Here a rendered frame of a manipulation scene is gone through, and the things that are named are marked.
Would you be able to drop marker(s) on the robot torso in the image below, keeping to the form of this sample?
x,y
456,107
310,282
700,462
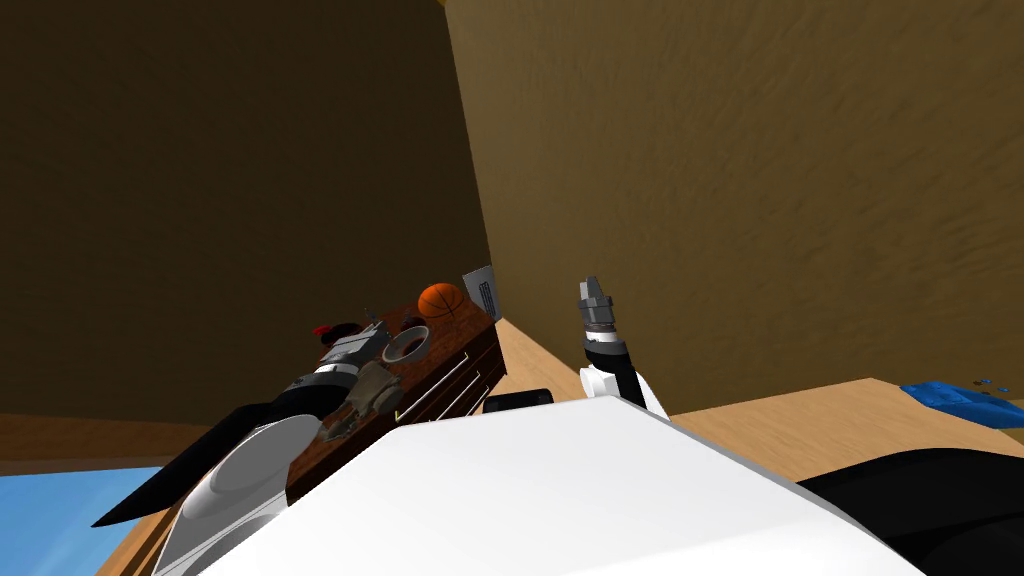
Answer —
x,y
560,496

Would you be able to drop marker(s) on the blue crumpled cloth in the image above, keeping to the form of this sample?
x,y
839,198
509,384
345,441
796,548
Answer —
x,y
960,402

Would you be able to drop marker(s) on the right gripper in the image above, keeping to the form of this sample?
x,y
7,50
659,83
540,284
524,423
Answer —
x,y
596,312

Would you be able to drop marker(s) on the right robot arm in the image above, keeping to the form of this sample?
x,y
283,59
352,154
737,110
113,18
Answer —
x,y
614,370

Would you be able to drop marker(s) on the grey brown figurine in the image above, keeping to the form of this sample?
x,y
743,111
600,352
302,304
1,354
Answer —
x,y
372,392

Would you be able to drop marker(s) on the orange basketball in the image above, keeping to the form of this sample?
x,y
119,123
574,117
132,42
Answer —
x,y
441,302

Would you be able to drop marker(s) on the light blue rug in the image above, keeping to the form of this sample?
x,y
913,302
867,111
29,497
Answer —
x,y
56,520

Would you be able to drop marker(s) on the grey round bowl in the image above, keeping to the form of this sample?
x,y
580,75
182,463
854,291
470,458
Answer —
x,y
397,352

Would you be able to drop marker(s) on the red and black object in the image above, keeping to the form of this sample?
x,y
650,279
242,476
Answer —
x,y
340,331

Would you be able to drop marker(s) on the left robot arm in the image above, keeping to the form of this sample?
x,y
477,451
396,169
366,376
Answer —
x,y
240,480

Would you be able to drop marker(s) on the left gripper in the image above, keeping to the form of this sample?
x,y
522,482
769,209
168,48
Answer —
x,y
356,346

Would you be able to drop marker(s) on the brown wooden dresser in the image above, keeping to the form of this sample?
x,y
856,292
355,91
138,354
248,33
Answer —
x,y
456,352

